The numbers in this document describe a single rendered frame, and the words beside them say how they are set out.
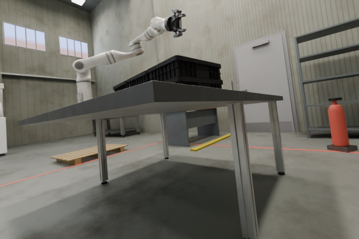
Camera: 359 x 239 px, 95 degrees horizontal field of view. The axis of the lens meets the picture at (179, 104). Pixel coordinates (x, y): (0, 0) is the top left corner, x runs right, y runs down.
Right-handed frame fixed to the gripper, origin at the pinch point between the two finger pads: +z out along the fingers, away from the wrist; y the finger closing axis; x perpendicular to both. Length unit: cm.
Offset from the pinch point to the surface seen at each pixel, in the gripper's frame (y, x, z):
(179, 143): -204, 71, -151
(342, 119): -109, 200, 22
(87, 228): -109, -70, -3
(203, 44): -49, 262, -332
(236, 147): -55, 6, 36
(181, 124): -169, 82, -158
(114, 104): -18, -43, 40
